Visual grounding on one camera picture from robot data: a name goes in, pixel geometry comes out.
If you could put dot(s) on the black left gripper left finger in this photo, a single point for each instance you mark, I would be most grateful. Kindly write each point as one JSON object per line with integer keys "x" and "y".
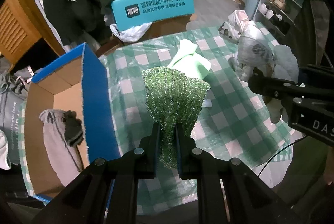
{"x": 106, "y": 191}

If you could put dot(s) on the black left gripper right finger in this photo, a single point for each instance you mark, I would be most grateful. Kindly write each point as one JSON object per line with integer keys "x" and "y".
{"x": 228, "y": 191}

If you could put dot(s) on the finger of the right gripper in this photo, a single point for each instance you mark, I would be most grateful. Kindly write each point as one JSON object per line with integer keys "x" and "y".
{"x": 313, "y": 75}
{"x": 276, "y": 88}

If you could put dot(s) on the grey patterned soft cloth bundle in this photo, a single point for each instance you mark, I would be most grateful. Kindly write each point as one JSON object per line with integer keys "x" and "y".
{"x": 254, "y": 52}

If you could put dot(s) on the small white sock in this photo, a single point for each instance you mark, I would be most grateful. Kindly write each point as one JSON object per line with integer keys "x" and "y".
{"x": 207, "y": 103}

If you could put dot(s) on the light green foam cloth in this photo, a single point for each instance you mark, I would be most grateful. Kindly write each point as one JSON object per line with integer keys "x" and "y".
{"x": 189, "y": 62}

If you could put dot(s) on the green sparkly scrub cloth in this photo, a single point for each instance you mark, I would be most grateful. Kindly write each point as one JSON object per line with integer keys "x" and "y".
{"x": 172, "y": 98}

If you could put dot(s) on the person's right hand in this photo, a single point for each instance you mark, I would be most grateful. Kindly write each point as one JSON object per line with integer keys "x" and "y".
{"x": 329, "y": 173}

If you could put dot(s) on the green checkered tablecloth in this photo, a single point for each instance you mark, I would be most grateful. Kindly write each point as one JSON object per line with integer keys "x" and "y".
{"x": 237, "y": 124}

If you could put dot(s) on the grey sweatpants in box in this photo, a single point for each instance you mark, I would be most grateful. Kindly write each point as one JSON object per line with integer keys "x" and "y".
{"x": 57, "y": 140}

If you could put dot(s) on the dark grey striped sock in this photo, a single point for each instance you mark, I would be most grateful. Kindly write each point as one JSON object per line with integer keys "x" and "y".
{"x": 73, "y": 129}

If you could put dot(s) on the brown cardboard box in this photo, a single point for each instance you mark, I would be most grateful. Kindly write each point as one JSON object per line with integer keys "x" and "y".
{"x": 166, "y": 27}

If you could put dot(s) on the blue cardboard box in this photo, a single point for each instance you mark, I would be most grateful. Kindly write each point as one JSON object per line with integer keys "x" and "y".
{"x": 76, "y": 81}

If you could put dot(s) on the teal printed shoe box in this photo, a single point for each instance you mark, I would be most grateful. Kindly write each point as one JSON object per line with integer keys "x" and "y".
{"x": 130, "y": 13}

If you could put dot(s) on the grey tote bag with text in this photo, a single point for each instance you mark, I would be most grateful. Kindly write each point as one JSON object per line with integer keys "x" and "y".
{"x": 10, "y": 104}

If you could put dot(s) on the white plastic bag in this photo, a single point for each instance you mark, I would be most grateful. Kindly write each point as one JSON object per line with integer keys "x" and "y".
{"x": 131, "y": 35}

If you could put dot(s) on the orange wooden louvered cabinet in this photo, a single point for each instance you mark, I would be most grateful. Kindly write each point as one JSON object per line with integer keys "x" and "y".
{"x": 22, "y": 26}

